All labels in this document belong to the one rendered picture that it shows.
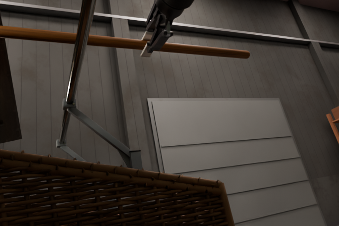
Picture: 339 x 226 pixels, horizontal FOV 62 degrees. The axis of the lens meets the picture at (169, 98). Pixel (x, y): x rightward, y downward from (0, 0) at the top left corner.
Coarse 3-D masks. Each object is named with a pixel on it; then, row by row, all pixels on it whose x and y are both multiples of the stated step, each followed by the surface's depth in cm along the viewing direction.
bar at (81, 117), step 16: (96, 0) 60; (80, 16) 64; (80, 32) 68; (80, 48) 73; (80, 64) 80; (64, 112) 109; (80, 112) 103; (64, 128) 123; (96, 128) 103; (64, 144) 142; (112, 144) 103; (80, 160) 142; (128, 160) 103; (112, 208) 137
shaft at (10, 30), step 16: (0, 32) 68; (16, 32) 69; (32, 32) 71; (48, 32) 73; (64, 32) 75; (128, 48) 83; (176, 48) 89; (192, 48) 91; (208, 48) 94; (224, 48) 98
